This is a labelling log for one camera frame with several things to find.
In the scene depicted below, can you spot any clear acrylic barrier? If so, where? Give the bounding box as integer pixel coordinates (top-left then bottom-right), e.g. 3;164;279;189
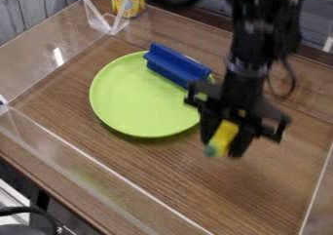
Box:
0;4;333;235

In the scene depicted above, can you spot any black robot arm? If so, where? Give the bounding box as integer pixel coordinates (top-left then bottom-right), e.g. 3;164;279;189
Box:
144;0;303;158

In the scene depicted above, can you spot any green plate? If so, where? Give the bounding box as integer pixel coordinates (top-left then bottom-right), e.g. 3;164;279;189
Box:
88;51;200;138

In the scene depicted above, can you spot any yellow toy banana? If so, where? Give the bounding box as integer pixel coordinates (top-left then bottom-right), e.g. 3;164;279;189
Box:
205;120;240;157

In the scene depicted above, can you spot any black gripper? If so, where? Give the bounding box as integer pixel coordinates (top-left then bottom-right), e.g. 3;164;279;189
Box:
185;80;292;158

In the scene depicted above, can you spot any blue plastic block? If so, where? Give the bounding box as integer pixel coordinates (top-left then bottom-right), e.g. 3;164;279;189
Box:
143;43;212;89

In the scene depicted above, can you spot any black cable lower left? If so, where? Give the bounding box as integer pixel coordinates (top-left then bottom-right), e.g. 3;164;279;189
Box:
0;206;58;235

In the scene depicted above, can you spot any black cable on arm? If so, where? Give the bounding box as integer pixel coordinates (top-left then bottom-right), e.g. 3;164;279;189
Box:
264;57;300;100

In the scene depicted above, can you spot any yellow labelled can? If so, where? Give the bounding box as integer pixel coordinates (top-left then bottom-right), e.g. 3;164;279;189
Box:
111;0;146;19

